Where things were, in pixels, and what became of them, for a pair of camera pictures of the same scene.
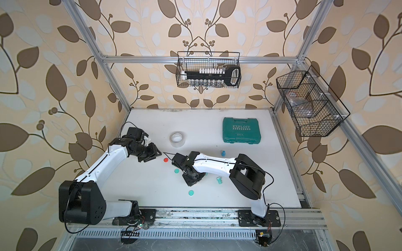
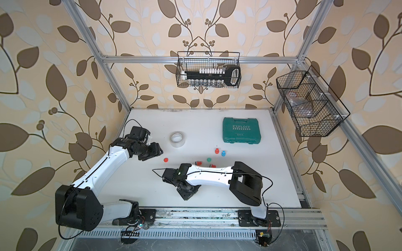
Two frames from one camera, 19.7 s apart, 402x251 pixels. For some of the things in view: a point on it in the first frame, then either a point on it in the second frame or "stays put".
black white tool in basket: [214, 77] stays put
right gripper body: [191, 180] to [186, 194]
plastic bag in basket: [301, 106] stays put
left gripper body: [145, 152] stays put
